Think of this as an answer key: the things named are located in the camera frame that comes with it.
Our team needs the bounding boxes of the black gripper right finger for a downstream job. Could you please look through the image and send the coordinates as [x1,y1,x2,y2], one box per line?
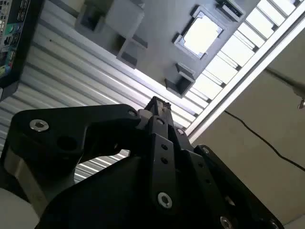
[160,97,285,229]

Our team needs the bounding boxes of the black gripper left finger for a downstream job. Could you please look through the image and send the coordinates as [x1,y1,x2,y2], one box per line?
[2,96,177,212]

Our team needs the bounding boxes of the silver square CPU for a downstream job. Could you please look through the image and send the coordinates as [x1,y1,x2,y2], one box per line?
[182,16,224,58]

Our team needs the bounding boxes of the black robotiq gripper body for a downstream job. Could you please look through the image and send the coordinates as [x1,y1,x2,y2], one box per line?
[40,154,215,229]

